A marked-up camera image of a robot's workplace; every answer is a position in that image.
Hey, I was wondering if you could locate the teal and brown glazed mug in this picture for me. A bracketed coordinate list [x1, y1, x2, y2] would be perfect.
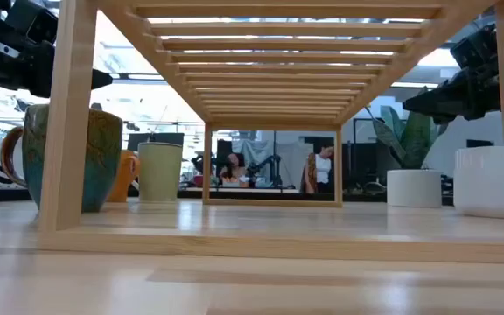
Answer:
[0, 103, 124, 214]

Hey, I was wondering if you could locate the olive green mug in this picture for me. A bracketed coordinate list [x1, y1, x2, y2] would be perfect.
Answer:
[136, 141, 184, 203]

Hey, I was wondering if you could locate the person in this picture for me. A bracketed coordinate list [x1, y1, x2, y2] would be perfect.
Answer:
[219, 151, 249, 188]
[300, 143, 335, 194]

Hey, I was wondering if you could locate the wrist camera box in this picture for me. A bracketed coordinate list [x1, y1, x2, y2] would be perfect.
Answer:
[450, 22, 498, 69]
[4, 0, 60, 45]

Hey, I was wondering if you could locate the black computer monitor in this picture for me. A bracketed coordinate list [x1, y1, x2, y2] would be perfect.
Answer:
[127, 132, 186, 153]

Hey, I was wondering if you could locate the snake plant in white pot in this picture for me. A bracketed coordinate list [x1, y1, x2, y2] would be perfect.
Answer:
[365, 104, 450, 209]

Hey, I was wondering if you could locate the small black screen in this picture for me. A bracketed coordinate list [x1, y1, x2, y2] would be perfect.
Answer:
[465, 138, 494, 149]

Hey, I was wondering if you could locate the light wooden slatted rack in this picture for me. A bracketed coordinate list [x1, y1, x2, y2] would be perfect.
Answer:
[37, 0, 504, 266]

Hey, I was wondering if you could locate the white ribbed mug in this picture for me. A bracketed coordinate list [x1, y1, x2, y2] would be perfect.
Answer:
[452, 145, 504, 219]

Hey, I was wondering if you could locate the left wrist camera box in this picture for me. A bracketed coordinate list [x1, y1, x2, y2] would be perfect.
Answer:
[4, 0, 60, 45]

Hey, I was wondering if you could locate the orange mug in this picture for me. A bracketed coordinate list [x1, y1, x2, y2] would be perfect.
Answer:
[106, 149, 142, 203]

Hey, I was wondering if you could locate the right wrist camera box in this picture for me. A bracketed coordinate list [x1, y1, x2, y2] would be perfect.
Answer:
[450, 22, 498, 69]

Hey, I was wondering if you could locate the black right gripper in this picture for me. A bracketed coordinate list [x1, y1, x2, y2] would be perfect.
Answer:
[402, 60, 502, 125]

